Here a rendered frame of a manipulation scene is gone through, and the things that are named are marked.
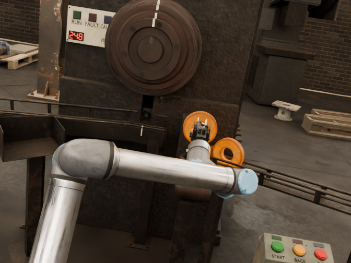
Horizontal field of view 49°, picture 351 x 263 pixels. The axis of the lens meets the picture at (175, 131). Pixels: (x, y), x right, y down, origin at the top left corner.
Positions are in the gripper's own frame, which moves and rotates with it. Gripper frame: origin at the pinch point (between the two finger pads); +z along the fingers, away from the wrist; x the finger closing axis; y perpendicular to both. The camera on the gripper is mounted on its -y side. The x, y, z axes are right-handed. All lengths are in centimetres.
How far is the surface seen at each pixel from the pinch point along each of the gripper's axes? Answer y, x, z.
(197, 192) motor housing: -36.2, -5.2, -6.1
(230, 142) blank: -7.6, -15.2, 1.0
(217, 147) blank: -13.1, -10.2, 2.6
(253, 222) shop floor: -100, -52, 41
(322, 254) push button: -7, -46, -55
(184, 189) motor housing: -35.9, 1.7, -5.8
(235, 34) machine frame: 27, -10, 46
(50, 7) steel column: -61, 176, 271
